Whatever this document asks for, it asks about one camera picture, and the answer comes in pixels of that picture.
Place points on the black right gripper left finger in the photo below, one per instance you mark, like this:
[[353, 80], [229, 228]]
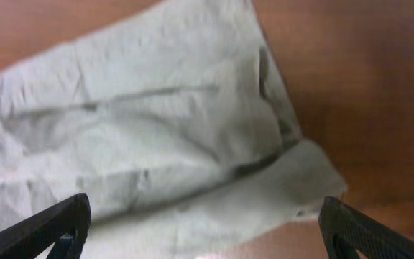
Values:
[[63, 227]]

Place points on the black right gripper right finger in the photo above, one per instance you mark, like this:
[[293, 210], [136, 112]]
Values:
[[348, 234]]

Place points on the khaki green shorts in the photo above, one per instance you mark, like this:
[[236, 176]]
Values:
[[176, 124]]

